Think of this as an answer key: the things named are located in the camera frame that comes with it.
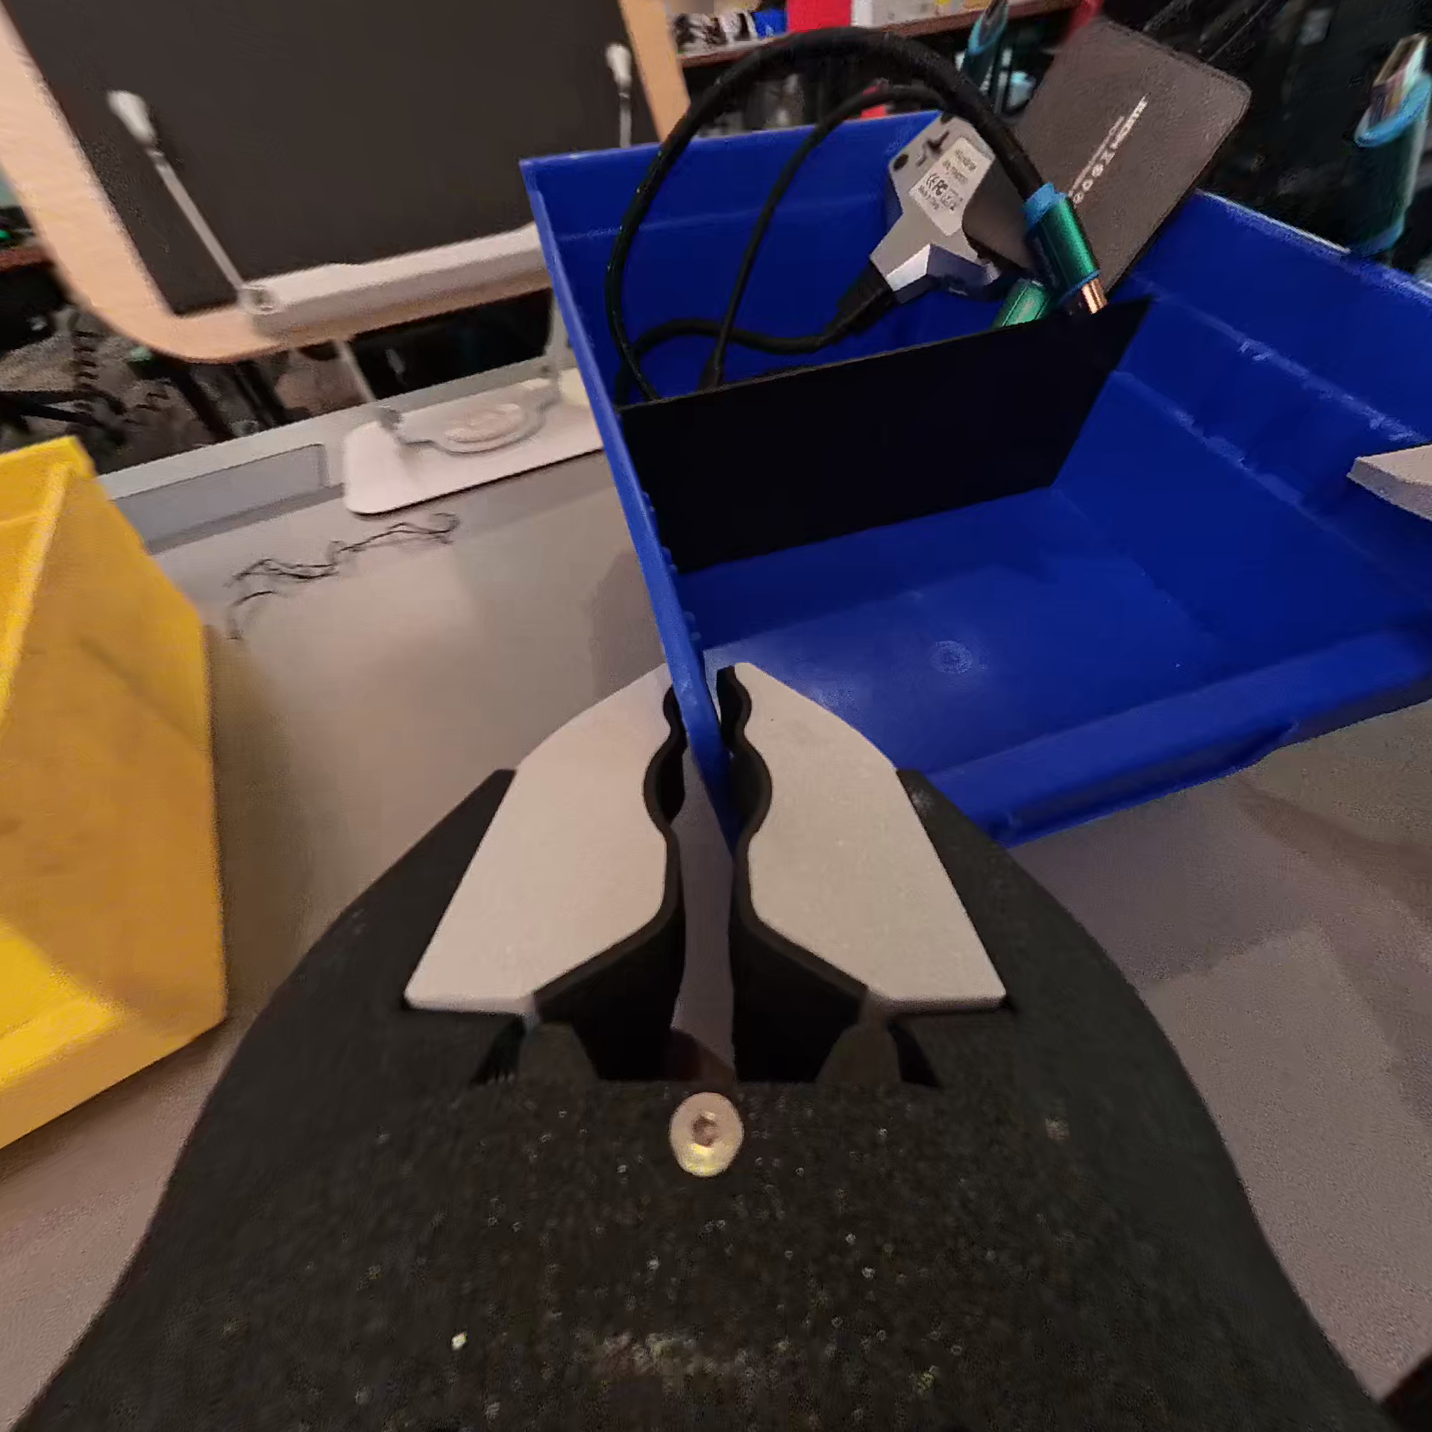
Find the wood framed dark panel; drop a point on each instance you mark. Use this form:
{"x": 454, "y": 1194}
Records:
{"x": 334, "y": 138}

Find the black loose thread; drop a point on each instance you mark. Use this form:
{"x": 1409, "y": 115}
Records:
{"x": 334, "y": 545}

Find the cluttered wooden shelf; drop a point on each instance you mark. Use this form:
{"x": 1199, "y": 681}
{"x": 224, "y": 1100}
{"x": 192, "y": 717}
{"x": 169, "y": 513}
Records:
{"x": 868, "y": 22}

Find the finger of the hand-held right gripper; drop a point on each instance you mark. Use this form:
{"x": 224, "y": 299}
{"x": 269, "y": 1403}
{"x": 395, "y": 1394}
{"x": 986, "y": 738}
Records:
{"x": 1405, "y": 480}

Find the blue plastic bin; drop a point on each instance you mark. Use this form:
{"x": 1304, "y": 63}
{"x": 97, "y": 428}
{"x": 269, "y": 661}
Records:
{"x": 1066, "y": 651}

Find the black flat device box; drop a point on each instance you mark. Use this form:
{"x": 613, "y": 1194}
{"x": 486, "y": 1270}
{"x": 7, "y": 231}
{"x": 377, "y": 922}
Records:
{"x": 1141, "y": 121}

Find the silver hdmi adapter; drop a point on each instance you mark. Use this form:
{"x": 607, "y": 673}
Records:
{"x": 941, "y": 193}

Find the yellow plastic bin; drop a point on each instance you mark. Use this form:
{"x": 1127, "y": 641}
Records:
{"x": 101, "y": 784}

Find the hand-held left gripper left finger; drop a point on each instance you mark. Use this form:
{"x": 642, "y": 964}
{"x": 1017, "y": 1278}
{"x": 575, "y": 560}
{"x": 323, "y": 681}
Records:
{"x": 536, "y": 883}

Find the white panel stand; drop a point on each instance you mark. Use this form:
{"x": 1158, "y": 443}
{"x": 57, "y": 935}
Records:
{"x": 381, "y": 470}

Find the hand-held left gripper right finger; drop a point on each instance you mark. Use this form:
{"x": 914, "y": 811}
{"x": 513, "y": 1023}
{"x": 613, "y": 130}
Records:
{"x": 861, "y": 883}

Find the black bin divider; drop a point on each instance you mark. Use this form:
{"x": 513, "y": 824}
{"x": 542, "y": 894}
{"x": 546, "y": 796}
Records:
{"x": 848, "y": 448}

